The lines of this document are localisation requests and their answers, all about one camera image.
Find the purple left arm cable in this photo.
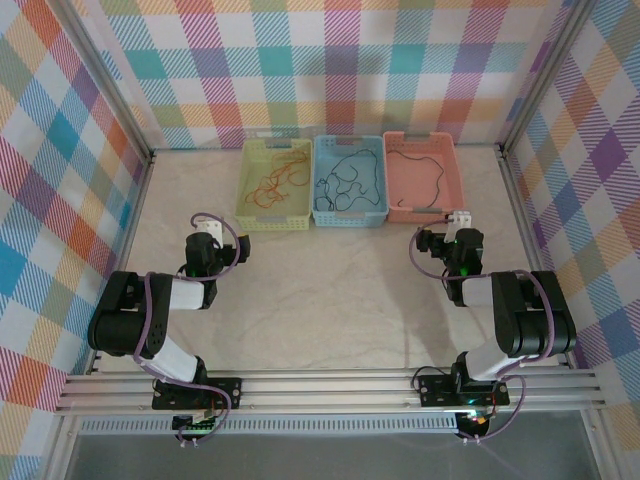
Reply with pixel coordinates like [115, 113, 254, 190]
[133, 212, 240, 449]

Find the blue plastic basket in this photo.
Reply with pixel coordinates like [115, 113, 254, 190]
[310, 133, 390, 229]

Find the thin dark green cable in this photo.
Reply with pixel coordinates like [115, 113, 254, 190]
[391, 149, 446, 209]

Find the thin orange cable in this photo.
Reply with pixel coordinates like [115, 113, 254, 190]
[248, 155, 312, 207]
[243, 148, 309, 209]

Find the green plastic basket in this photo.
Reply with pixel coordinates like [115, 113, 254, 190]
[234, 138, 315, 234]

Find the pink plastic basket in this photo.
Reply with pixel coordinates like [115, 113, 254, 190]
[382, 130, 466, 225]

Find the aluminium mounting rail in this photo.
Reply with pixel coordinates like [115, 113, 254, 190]
[53, 368, 604, 415]

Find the grey slotted cable duct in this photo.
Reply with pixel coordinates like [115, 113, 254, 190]
[79, 412, 461, 436]

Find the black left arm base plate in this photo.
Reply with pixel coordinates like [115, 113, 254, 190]
[152, 377, 244, 412]

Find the aluminium table edge bar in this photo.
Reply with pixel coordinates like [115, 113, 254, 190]
[42, 152, 156, 480]
[497, 147, 621, 480]

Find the aluminium frame post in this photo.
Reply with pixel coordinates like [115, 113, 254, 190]
[57, 0, 155, 164]
[498, 0, 601, 157]

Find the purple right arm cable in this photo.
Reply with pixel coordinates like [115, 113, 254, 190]
[408, 214, 557, 444]

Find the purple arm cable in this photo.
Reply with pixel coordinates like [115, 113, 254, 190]
[133, 212, 240, 449]
[408, 214, 557, 444]

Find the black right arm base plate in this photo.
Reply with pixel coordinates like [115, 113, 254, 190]
[417, 372, 511, 407]

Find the thin black cable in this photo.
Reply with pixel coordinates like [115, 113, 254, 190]
[332, 147, 384, 211]
[313, 169, 366, 212]

